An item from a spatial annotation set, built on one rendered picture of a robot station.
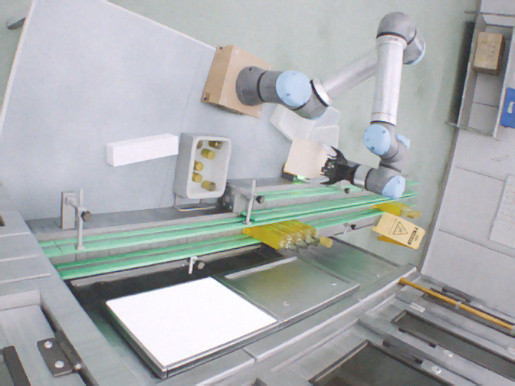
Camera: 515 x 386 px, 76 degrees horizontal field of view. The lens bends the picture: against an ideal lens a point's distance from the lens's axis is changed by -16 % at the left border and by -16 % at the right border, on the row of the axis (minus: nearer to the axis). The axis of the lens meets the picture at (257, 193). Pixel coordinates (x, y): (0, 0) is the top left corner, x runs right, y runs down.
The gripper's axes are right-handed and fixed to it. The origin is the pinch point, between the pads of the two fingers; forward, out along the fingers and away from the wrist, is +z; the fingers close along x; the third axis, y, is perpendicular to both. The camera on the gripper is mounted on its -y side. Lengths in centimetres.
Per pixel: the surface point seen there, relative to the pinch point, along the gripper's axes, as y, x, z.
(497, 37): -485, -279, 58
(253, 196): 10.8, 18.1, 13.1
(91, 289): 61, 58, 24
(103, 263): 61, 45, 17
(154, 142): 46, 8, 29
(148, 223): 45, 33, 22
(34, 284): 98, 25, -33
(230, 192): 10.9, 20.2, 24.7
